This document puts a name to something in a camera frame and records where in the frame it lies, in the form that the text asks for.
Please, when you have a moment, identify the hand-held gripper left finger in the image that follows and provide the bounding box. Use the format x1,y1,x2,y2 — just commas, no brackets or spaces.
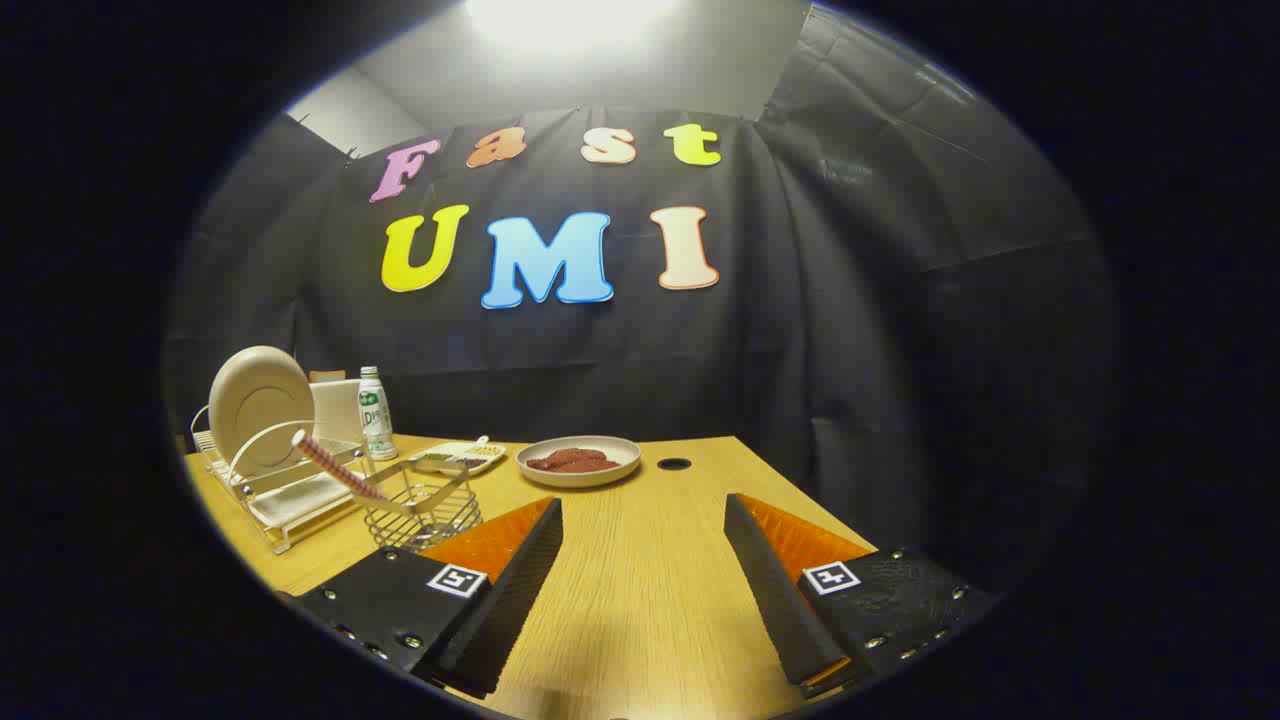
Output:
290,497,564,701

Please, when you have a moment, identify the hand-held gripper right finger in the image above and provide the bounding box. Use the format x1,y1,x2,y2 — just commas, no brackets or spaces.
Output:
724,493,1001,699

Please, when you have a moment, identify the metal wire basket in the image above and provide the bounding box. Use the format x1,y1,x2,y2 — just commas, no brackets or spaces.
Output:
358,458,483,553

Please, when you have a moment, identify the spoon with red checked handle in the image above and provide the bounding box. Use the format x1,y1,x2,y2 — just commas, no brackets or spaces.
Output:
291,429,389,503

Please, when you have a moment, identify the white wire dish rack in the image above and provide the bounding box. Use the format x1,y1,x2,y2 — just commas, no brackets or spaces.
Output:
190,400,371,556

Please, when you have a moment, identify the beige plate with meat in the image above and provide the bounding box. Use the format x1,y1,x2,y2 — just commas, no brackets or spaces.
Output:
516,435,642,489

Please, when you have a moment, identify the white divided dish with beans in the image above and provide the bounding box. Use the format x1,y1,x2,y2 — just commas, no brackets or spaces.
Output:
410,436,508,476

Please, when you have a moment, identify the white bottle with green label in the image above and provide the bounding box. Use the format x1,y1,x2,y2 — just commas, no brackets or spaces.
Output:
358,366,399,462

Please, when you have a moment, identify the white toaster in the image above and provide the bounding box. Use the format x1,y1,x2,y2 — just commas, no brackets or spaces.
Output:
310,372,366,446

